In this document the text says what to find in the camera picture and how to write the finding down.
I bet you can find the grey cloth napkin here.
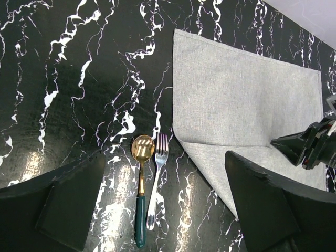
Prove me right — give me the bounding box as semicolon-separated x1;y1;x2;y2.
173;29;326;214

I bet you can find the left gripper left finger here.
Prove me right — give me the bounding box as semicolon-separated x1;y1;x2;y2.
1;152;106;251

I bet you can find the black marble pattern mat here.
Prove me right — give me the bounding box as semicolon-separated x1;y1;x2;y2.
1;1;335;251

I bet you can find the gold spoon green handle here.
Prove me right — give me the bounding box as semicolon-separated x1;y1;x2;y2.
131;135;155;248

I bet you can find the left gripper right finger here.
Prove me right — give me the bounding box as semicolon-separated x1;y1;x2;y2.
225;151;335;251

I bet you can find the silver fork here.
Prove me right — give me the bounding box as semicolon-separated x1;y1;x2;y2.
146;133;169;230

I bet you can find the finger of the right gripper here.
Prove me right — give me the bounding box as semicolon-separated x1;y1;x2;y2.
270;132;311;166

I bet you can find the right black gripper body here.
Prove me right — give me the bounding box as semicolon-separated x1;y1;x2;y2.
301;94;336;170

